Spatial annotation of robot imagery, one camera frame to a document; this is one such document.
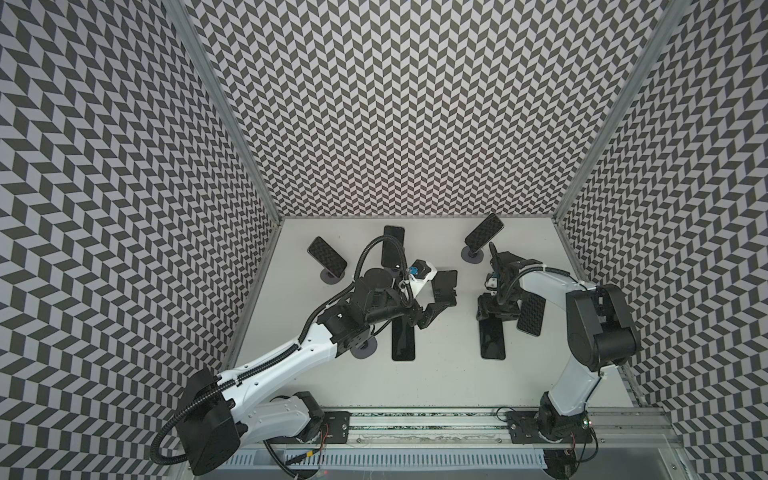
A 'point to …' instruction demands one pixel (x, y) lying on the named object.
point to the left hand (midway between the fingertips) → (437, 293)
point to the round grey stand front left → (366, 349)
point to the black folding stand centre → (443, 287)
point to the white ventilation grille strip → (391, 459)
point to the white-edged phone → (403, 340)
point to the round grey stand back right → (472, 257)
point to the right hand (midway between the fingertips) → (491, 323)
